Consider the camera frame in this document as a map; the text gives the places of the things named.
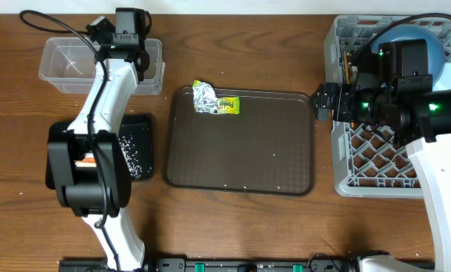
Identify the white rice pile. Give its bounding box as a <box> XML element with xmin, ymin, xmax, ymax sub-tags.
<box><xmin>119</xmin><ymin>135</ymin><xmax>153</xmax><ymax>181</ymax></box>

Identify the brown serving tray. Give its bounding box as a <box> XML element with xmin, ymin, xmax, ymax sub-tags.
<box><xmin>163</xmin><ymin>87</ymin><xmax>316</xmax><ymax>196</ymax></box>

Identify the left black cable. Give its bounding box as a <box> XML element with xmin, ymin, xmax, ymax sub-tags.
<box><xmin>19</xmin><ymin>9</ymin><xmax>153</xmax><ymax>272</ymax></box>

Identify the black cable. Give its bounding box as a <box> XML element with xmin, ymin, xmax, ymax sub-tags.
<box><xmin>355</xmin><ymin>11</ymin><xmax>451</xmax><ymax>61</ymax></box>
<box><xmin>19</xmin><ymin>9</ymin><xmax>153</xmax><ymax>272</ymax></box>

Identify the dark blue plate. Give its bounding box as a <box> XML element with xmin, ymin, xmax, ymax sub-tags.
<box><xmin>370</xmin><ymin>24</ymin><xmax>446</xmax><ymax>84</ymax></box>

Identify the right black cable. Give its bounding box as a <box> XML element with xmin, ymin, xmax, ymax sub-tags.
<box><xmin>355</xmin><ymin>11</ymin><xmax>451</xmax><ymax>61</ymax></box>

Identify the green snack wrapper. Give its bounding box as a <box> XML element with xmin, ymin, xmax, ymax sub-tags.
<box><xmin>217</xmin><ymin>97</ymin><xmax>240</xmax><ymax>115</ymax></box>

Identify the clear plastic bin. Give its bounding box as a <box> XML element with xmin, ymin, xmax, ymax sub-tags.
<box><xmin>39</xmin><ymin>37</ymin><xmax>165</xmax><ymax>95</ymax></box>

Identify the orange carrot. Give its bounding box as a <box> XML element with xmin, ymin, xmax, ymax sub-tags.
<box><xmin>75</xmin><ymin>156</ymin><xmax>96</xmax><ymax>165</ymax></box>

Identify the black waste tray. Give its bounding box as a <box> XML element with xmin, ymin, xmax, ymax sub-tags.
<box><xmin>45</xmin><ymin>114</ymin><xmax>153</xmax><ymax>190</ymax></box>

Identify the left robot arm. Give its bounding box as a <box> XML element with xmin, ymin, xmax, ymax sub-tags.
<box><xmin>48</xmin><ymin>8</ymin><xmax>152</xmax><ymax>271</ymax></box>

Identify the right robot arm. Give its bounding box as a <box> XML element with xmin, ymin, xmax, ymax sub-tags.
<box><xmin>310</xmin><ymin>39</ymin><xmax>451</xmax><ymax>271</ymax></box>

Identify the foil wrapper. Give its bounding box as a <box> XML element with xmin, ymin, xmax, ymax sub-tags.
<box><xmin>192</xmin><ymin>80</ymin><xmax>218</xmax><ymax>114</ymax></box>

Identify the wooden chopstick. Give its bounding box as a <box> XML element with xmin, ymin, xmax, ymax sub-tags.
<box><xmin>343</xmin><ymin>51</ymin><xmax>350</xmax><ymax>84</ymax></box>

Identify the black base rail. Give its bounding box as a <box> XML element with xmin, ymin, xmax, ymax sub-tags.
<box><xmin>57</xmin><ymin>254</ymin><xmax>434</xmax><ymax>272</ymax></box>

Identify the grey dishwasher rack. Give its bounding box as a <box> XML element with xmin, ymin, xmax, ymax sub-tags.
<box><xmin>323</xmin><ymin>15</ymin><xmax>451</xmax><ymax>199</ymax></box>

